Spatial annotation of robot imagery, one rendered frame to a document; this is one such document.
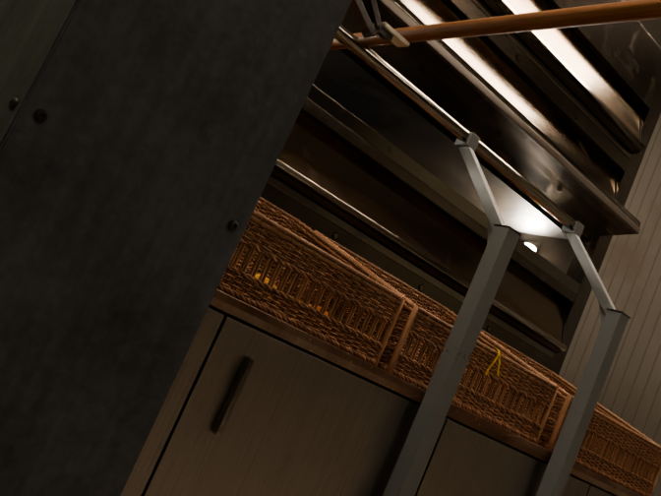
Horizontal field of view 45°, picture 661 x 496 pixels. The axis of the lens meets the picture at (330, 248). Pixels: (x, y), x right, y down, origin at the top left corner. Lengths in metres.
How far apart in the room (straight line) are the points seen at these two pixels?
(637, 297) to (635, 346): 0.30
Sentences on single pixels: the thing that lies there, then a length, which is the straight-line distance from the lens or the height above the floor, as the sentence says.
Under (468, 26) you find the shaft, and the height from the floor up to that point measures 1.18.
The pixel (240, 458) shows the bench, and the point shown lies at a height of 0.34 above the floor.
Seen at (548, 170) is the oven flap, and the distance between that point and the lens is 2.57.
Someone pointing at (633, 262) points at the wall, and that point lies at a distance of 5.05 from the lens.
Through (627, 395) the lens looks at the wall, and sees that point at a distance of 4.78.
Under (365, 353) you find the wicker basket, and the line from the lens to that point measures 1.59.
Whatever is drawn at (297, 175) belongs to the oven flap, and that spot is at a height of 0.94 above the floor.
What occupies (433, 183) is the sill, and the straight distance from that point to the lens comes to 2.33.
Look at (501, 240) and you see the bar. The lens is 1.66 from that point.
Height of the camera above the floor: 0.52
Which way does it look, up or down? 9 degrees up
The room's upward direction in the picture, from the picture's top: 24 degrees clockwise
